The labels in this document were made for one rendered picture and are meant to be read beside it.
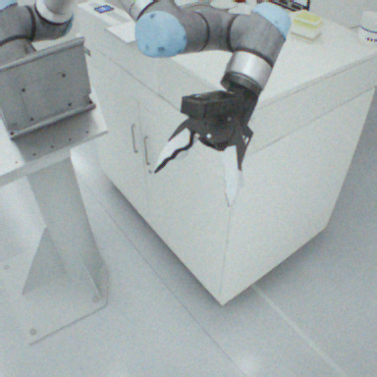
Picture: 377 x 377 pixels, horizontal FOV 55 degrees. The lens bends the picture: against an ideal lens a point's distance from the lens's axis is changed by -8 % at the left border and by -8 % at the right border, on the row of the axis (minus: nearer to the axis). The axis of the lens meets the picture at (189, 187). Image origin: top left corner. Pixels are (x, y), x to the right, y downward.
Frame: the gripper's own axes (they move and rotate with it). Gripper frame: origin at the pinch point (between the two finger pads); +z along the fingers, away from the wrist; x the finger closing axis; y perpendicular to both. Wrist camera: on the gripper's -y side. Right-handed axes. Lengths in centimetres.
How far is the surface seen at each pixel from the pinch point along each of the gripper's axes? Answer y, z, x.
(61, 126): 17, -2, 52
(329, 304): 114, 17, -23
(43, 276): 64, 56, 78
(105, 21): 27, -39, 67
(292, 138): 43.0, -24.3, 0.6
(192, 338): 85, 49, 16
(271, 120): 28.8, -23.3, 2.6
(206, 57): 25.8, -33.4, 24.6
